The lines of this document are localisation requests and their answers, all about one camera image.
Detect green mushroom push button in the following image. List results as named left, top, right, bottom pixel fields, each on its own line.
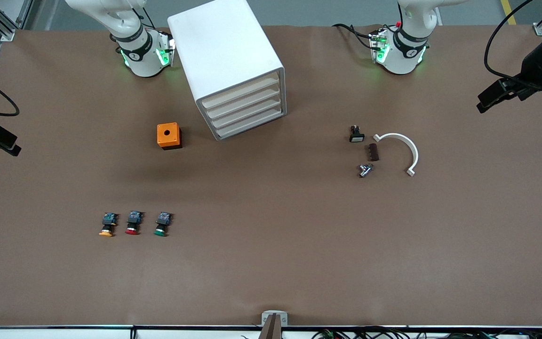
left=154, top=212, right=173, bottom=237

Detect yellow mushroom push button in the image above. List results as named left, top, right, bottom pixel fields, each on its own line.
left=99, top=213, right=119, bottom=237

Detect grey metal stand bracket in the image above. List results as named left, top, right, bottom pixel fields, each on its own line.
left=261, top=310, right=288, bottom=339

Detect white drawer cabinet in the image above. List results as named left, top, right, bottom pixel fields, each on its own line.
left=167, top=0, right=287, bottom=142

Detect orange button enclosure box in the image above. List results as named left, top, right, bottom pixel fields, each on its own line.
left=157, top=122, right=182, bottom=150

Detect black cable bundle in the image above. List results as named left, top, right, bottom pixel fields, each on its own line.
left=311, top=329, right=542, bottom=339

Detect white plastic drawer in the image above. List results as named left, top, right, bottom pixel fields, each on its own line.
left=198, top=71, right=284, bottom=110
left=207, top=92, right=286, bottom=131
left=213, top=103, right=287, bottom=141
left=203, top=81, right=285, bottom=121

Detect white half-ring pipe clamp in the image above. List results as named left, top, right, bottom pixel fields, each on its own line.
left=373, top=133, right=419, bottom=178

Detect red mushroom push button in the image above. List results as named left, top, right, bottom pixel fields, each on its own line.
left=125, top=210, right=144, bottom=236

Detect white table edge rail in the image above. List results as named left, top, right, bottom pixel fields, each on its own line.
left=0, top=325, right=542, bottom=339

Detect black arm base cable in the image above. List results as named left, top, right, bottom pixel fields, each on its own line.
left=332, top=24, right=376, bottom=50

